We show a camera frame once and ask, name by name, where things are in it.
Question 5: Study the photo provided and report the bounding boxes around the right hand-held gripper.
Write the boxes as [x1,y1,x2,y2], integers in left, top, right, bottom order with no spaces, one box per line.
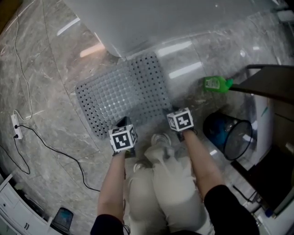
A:
[162,106,198,143]

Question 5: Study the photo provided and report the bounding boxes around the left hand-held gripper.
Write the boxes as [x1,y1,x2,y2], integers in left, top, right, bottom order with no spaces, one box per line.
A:
[108,116,138,159]

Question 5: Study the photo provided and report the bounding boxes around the grey perforated bath mat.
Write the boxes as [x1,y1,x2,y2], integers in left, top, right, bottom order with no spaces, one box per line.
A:
[75,51,173,140]

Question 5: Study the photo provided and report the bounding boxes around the person's left forearm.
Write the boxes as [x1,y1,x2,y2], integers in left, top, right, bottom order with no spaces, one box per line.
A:
[97,151,126,220]

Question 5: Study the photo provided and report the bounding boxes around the person's right forearm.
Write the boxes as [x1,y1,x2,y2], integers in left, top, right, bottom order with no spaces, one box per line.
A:
[183,129,227,201]

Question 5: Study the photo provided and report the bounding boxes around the person's white right shoe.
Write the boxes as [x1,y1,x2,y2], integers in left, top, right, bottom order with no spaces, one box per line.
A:
[151,133,172,148]

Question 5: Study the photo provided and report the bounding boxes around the person's white shoe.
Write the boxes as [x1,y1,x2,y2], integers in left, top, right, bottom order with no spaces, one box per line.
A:
[151,133,172,148]
[133,160,151,173]

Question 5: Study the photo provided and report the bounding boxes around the person's white left shoe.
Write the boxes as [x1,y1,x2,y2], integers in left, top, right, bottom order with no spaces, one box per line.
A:
[133,160,151,173]

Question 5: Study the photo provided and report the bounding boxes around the green plastic bottle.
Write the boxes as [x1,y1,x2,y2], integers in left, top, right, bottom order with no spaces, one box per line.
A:
[202,75,235,94]

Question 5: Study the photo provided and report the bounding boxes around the person's beige trousers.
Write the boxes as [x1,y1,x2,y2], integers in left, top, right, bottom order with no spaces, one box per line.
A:
[127,145,213,235]

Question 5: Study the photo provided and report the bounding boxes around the white upright panel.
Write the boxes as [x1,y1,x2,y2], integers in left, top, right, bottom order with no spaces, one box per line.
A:
[249,94,276,172]

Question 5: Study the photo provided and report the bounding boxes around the person's black left sleeve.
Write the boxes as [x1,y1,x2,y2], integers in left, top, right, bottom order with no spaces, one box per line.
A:
[90,214,126,235]

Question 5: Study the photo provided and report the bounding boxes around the person's black sleeve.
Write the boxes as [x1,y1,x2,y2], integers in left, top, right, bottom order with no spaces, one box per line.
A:
[90,214,126,235]
[204,184,261,235]

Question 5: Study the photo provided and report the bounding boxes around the dark brown shelf board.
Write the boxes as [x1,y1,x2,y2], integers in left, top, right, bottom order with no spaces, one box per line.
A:
[229,64,294,102]

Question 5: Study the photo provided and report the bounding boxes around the small dark plastic bin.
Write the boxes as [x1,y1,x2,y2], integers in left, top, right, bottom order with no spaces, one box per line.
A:
[51,207,74,233]

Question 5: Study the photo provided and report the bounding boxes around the person's black right sleeve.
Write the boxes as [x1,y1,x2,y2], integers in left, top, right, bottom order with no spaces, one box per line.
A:
[204,184,261,235]

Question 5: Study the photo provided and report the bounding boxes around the white power strip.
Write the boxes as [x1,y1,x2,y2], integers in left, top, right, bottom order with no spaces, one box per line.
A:
[10,114,24,140]

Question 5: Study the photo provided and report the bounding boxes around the dark wooden cabinet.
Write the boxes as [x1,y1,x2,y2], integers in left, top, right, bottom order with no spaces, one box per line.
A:
[231,101,294,215]

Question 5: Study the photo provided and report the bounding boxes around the white drawer cabinet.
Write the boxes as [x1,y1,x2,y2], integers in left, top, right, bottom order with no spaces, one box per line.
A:
[0,173,57,235]

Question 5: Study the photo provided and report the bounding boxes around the black wire mesh bin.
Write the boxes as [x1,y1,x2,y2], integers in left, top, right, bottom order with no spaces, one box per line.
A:
[202,112,254,161]

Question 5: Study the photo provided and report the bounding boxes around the black power cable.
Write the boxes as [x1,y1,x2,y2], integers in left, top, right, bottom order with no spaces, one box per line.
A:
[0,125,101,192]

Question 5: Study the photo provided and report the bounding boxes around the white power cable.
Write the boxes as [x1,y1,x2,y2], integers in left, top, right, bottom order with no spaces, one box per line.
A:
[12,0,33,122]

